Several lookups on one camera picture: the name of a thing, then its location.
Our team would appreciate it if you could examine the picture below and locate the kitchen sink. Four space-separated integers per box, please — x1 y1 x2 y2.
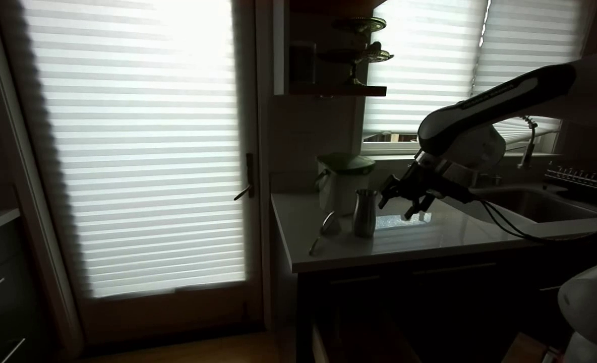
470 185 597 227

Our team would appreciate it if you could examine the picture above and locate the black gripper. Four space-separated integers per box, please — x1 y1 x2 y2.
377 163 450 223

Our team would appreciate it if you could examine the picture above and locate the dish drying rack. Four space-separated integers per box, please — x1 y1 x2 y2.
543 155 597 199

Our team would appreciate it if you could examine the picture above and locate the white window blind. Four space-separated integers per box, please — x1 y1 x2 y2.
363 0 587 137

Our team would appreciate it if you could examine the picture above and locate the kitchen faucet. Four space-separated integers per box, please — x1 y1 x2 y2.
515 114 540 171

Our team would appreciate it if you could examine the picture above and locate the wooden wall shelf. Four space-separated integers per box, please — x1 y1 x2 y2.
272 0 396 100

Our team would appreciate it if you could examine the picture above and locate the dark door handle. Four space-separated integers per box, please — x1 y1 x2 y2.
233 152 256 205

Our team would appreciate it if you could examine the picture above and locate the glass door pleated blind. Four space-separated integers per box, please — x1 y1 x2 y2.
0 0 263 342

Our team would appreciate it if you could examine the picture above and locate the stainless steel cup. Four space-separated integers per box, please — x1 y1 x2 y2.
352 188 381 240

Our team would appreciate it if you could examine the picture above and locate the white bin green lid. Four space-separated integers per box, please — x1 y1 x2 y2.
314 152 380 219

